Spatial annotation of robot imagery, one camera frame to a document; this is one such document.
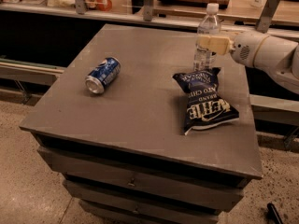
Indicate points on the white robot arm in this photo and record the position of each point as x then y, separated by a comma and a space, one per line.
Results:
277, 57

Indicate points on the dark blue chip bag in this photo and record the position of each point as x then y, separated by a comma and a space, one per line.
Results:
205, 108

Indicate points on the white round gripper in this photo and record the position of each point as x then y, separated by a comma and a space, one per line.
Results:
243, 49

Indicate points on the blue soda can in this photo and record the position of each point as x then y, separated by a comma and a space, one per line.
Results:
102, 75

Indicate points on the long background shelf bench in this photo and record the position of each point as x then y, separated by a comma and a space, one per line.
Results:
179, 19

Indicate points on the black object on floor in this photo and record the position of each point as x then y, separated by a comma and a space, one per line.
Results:
273, 215

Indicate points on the clear plastic water bottle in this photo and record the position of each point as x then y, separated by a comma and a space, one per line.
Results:
204, 58

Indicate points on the grey drawer cabinet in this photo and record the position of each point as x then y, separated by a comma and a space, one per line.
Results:
123, 153

